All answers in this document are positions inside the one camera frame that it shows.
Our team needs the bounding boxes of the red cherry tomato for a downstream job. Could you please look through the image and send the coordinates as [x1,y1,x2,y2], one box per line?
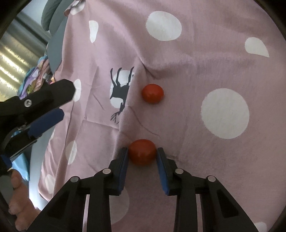
[142,84,164,104]
[128,139,157,166]

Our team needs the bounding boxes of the pile of colourful toys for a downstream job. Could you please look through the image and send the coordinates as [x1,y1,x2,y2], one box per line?
[17,55,55,99]

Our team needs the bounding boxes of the pink plush toy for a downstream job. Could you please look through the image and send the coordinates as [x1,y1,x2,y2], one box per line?
[8,169,41,231]

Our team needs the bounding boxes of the grey sofa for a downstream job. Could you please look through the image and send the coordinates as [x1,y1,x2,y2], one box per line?
[41,0,73,74]

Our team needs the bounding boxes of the pink polka dot blanket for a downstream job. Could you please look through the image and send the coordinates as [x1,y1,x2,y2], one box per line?
[38,1,285,231]

